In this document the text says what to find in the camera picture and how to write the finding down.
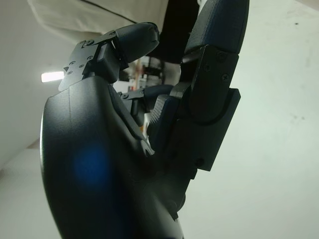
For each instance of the bright ceiling light panel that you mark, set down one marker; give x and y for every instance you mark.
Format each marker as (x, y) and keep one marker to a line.
(51, 76)

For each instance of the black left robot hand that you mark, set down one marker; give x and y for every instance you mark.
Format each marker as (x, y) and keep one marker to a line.
(94, 139)

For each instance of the person in cream shirt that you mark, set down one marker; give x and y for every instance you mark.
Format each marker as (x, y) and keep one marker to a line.
(99, 12)

